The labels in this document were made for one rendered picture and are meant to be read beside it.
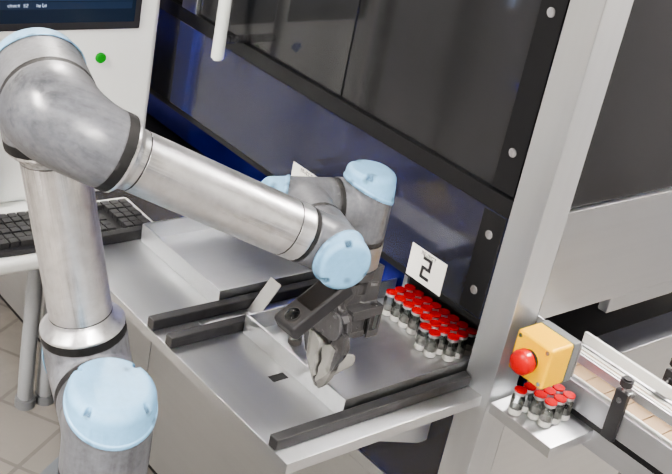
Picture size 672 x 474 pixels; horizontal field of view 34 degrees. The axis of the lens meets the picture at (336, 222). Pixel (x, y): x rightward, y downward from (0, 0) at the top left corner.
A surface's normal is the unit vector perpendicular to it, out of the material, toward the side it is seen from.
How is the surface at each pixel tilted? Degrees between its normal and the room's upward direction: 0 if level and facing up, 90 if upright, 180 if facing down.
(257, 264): 0
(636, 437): 90
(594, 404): 90
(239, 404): 0
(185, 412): 90
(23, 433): 0
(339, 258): 90
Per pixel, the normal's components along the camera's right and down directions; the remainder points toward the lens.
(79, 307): 0.23, 0.48
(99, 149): 0.26, 0.22
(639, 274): 0.62, 0.44
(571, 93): -0.76, 0.14
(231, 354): 0.18, -0.89
